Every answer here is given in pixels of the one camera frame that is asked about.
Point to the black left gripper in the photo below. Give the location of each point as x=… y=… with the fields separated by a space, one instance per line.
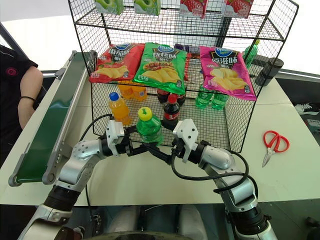
x=123 y=147

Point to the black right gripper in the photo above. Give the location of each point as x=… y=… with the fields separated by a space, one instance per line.
x=178 y=148

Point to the green soda bottle yellow cap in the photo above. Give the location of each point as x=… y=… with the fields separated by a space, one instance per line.
x=150 y=127

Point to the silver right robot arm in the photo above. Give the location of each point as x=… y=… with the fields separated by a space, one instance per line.
x=240 y=195

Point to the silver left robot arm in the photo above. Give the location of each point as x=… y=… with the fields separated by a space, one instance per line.
x=75 y=167

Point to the person's bare forearm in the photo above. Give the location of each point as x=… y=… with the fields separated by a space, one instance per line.
x=28 y=112

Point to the green conveyor belt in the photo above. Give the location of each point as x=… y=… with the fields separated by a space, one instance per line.
x=50 y=125

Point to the orange soda bottle blue cap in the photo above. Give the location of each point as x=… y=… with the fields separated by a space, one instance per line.
x=119 y=108

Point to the cola bottle red cap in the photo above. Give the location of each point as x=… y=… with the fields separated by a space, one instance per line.
x=171 y=112

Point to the white robot leg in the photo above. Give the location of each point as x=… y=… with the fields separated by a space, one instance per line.
x=192 y=222
x=125 y=222

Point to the green potato chips bag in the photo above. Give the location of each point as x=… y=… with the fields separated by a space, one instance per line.
x=160 y=67

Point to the red potato chips bag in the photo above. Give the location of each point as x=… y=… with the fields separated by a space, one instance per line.
x=116 y=63

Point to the red snack pack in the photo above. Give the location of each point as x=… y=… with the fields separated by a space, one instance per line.
x=191 y=65

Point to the purple snack pack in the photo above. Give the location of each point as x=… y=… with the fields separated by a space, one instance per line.
x=183 y=47

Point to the pink potato chips bag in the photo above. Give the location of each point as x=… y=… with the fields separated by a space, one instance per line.
x=225 y=72

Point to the black wristband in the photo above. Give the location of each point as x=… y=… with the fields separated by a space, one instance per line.
x=28 y=98

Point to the green apple drink carton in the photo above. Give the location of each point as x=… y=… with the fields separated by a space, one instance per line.
x=147 y=7
x=110 y=6

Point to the green bottle with green cap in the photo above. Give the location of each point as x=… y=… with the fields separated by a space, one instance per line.
x=250 y=53

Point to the black tumbler cup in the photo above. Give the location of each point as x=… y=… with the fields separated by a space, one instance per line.
x=268 y=71

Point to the person in black shirt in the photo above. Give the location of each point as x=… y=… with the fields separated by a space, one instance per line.
x=10 y=82

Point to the red strawberry drink carton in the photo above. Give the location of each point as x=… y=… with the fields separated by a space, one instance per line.
x=193 y=8
x=238 y=8

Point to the black and white shoe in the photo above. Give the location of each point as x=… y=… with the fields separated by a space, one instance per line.
x=303 y=108

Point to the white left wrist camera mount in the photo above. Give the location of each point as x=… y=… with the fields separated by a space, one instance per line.
x=114 y=130

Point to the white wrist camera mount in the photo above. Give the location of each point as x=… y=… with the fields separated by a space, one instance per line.
x=186 y=132
x=114 y=130

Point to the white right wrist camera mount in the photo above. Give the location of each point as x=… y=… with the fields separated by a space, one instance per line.
x=186 y=132

